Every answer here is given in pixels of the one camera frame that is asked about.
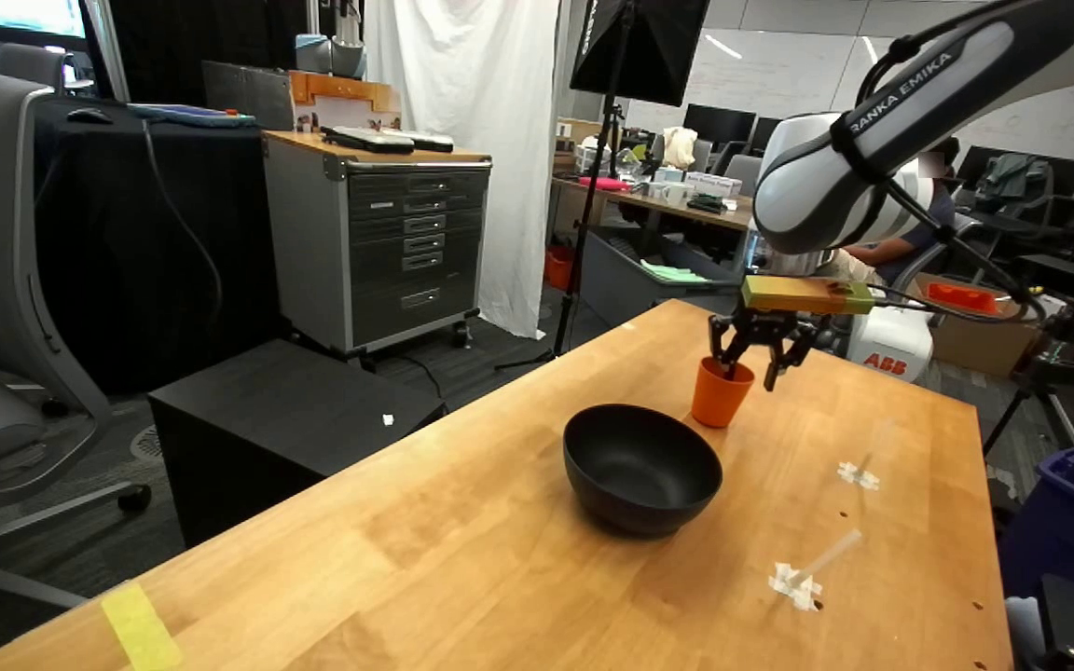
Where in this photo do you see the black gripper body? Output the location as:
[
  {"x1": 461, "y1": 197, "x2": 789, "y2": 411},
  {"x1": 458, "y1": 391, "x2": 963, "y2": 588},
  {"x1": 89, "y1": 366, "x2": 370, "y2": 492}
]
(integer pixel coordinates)
[{"x1": 736, "y1": 310, "x2": 825, "y2": 344}]

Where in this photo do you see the orange plastic cup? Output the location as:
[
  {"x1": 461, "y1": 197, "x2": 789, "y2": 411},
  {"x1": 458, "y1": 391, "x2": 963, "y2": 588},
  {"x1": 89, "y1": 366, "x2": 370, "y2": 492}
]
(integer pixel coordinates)
[{"x1": 691, "y1": 359, "x2": 753, "y2": 429}]

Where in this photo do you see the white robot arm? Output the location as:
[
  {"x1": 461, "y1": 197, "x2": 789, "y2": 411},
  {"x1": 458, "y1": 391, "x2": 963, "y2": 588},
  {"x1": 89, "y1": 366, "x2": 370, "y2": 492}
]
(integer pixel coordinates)
[{"x1": 753, "y1": 0, "x2": 1074, "y2": 252}]

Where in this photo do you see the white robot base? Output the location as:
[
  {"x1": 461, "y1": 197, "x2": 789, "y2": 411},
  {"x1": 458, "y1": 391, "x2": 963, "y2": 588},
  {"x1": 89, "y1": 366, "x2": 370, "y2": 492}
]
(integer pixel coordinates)
[{"x1": 848, "y1": 307, "x2": 932, "y2": 380}]

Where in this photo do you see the black bowl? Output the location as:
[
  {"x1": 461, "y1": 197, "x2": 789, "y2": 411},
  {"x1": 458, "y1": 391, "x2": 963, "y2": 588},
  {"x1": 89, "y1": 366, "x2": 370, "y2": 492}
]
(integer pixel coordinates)
[{"x1": 562, "y1": 401, "x2": 723, "y2": 538}]

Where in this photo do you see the white tape mark far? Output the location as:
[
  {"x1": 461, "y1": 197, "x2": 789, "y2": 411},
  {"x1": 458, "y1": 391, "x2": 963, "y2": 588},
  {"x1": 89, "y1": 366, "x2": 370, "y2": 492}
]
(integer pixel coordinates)
[{"x1": 836, "y1": 461, "x2": 881, "y2": 492}]

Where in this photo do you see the white tape mark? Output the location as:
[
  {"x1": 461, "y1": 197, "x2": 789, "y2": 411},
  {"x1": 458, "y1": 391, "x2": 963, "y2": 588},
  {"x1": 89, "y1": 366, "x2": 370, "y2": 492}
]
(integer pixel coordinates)
[
  {"x1": 768, "y1": 528, "x2": 865, "y2": 611},
  {"x1": 836, "y1": 461, "x2": 881, "y2": 492}
]

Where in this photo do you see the seated person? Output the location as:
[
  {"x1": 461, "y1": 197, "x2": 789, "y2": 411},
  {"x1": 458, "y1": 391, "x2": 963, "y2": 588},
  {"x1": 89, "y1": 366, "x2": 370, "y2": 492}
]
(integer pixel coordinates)
[{"x1": 826, "y1": 135, "x2": 967, "y2": 289}]

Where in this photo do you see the white tape mark near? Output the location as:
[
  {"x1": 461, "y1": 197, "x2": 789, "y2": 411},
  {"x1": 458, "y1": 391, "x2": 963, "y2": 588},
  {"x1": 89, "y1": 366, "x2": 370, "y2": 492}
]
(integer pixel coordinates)
[{"x1": 768, "y1": 528, "x2": 865, "y2": 611}]

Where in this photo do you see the black light softbox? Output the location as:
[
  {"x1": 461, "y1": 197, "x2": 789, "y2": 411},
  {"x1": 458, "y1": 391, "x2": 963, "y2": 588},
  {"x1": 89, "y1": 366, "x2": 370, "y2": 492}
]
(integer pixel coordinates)
[{"x1": 572, "y1": 0, "x2": 710, "y2": 105}]

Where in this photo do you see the white hanging curtain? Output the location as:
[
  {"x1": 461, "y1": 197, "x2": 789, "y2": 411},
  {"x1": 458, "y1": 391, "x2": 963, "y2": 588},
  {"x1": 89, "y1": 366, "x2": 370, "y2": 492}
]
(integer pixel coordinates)
[{"x1": 360, "y1": 0, "x2": 562, "y2": 344}]

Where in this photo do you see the grey metal drawer cabinet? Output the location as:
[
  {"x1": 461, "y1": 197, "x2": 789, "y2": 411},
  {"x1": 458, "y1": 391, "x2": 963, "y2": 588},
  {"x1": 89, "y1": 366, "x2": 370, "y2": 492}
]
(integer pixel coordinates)
[{"x1": 265, "y1": 129, "x2": 493, "y2": 354}]

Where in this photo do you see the black low box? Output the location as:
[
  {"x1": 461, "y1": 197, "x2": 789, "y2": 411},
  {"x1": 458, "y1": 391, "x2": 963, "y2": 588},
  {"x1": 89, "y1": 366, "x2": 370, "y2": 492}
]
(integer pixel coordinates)
[{"x1": 150, "y1": 338, "x2": 444, "y2": 543}]

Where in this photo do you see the yellow tape strip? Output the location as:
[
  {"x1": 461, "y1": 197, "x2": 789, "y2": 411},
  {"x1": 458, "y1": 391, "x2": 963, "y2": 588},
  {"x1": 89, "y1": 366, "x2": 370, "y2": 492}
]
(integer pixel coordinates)
[{"x1": 100, "y1": 581, "x2": 184, "y2": 671}]

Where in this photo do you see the yellow green wrist camera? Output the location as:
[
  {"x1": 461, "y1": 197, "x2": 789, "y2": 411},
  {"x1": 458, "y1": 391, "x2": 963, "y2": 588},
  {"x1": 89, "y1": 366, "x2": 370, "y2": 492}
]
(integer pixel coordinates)
[{"x1": 743, "y1": 277, "x2": 871, "y2": 313}]

